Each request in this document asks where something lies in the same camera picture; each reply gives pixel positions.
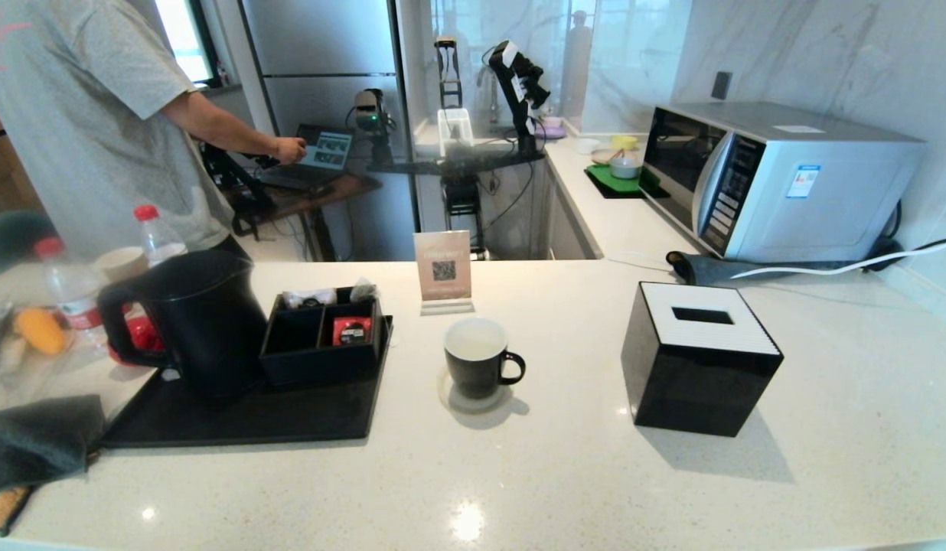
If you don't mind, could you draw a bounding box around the beige QR code sign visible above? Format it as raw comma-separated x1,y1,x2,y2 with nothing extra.
413,230,475,316

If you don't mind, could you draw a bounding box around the green mat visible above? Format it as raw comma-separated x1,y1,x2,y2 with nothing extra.
584,162,665,200

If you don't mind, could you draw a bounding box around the person's hand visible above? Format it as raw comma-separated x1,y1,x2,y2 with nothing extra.
272,136,308,165

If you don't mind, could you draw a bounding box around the black serving tray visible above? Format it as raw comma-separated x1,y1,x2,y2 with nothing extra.
98,314,393,448

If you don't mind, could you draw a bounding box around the person's bare forearm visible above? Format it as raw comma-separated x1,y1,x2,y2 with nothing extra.
163,90,282,158

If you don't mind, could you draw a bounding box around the black upright gripper frame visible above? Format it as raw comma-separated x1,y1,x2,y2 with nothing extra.
433,34,464,108

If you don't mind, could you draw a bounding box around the silver microwave oven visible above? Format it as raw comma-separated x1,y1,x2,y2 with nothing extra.
641,101,927,263

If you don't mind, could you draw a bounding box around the orange toy fruit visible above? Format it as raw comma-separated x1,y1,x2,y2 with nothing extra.
14,306,67,357

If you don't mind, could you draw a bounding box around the round white coaster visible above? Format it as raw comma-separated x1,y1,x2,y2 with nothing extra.
437,366,514,415

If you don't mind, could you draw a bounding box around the black mug white inside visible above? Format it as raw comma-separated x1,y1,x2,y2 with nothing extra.
443,318,527,400

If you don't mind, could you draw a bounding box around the white sachet packet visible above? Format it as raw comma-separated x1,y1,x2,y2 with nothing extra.
282,287,338,308

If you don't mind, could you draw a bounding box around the black electric kettle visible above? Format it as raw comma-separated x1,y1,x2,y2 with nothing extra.
98,249,269,403

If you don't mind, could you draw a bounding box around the brown woven mat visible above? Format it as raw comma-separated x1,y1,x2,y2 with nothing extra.
0,486,31,536

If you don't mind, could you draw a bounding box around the dark green cloth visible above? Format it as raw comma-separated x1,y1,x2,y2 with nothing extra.
0,394,106,498

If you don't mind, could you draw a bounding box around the brown wooden side table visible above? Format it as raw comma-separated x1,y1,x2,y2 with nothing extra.
224,172,382,261

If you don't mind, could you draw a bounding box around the black power cable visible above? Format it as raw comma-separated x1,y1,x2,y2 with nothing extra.
871,199,946,265

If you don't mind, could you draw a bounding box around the white cable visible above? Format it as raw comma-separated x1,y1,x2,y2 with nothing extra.
729,236,946,280

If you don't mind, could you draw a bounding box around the white wire basket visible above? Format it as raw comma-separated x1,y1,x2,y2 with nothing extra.
437,107,475,158

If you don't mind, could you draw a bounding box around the black tripod stand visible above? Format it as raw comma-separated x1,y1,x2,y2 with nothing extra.
200,144,276,238

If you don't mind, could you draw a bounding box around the red Nescafe sachet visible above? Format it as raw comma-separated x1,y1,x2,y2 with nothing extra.
333,316,373,347

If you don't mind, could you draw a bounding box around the teal chair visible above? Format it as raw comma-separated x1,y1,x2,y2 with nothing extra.
0,210,59,272

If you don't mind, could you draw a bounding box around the bright window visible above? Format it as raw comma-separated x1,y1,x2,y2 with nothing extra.
153,0,220,87

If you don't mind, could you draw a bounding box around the silver refrigerator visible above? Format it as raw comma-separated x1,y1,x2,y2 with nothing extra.
240,0,416,261

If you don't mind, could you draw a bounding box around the black compartment organizer box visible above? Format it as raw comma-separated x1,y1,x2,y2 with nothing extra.
259,287,387,386

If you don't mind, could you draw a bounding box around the black tissue box white lid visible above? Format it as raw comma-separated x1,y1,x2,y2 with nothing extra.
621,281,785,439

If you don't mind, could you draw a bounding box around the person in grey t-shirt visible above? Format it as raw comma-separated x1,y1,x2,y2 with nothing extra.
0,0,248,261

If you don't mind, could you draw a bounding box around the brown paper cup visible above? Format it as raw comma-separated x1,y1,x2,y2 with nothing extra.
93,246,148,284

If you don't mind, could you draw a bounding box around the clear water bottle red cap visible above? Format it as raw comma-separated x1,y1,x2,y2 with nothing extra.
33,237,110,349
132,204,189,269

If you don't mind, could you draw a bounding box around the open laptop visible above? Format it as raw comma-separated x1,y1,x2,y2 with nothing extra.
259,124,355,191

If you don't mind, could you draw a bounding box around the grey camera head green light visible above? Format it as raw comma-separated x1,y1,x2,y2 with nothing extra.
353,88,393,165

